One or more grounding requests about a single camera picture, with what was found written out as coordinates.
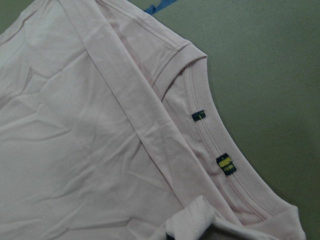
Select pink Snoopy t-shirt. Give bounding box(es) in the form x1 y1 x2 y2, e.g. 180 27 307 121
0 0 306 240

